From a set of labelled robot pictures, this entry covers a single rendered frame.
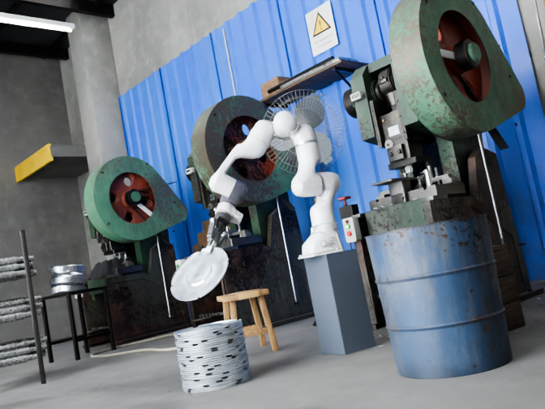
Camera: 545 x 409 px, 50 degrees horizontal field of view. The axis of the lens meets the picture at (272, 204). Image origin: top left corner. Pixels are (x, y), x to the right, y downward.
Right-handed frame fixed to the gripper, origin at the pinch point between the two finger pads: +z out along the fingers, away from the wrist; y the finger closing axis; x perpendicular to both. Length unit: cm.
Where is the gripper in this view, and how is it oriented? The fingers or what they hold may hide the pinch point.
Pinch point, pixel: (210, 247)
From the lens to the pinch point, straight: 267.3
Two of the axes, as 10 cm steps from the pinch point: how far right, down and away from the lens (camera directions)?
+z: -2.2, 6.9, -6.9
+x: 8.6, -1.9, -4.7
